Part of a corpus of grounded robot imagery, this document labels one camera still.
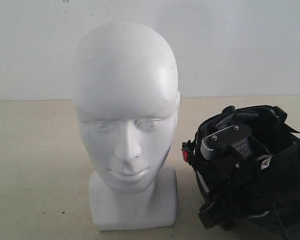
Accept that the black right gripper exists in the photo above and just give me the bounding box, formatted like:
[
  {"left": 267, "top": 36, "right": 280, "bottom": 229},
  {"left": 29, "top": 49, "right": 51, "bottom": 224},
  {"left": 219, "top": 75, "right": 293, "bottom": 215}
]
[{"left": 206, "top": 138, "right": 278, "bottom": 225}]

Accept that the black helmet with tinted visor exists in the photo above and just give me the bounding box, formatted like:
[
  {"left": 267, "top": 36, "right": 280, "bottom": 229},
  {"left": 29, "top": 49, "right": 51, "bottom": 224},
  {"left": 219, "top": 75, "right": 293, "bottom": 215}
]
[{"left": 181, "top": 105, "right": 300, "bottom": 239}]

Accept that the white mannequin head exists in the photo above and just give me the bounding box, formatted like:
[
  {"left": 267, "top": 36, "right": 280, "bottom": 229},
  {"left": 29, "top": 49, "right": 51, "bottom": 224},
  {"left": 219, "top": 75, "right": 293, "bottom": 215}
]
[{"left": 72, "top": 22, "right": 180, "bottom": 231}]

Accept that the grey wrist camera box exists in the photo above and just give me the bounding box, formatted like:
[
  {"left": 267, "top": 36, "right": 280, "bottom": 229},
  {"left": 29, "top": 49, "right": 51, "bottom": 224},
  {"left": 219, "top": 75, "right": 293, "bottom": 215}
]
[{"left": 200, "top": 124, "right": 252, "bottom": 161}]

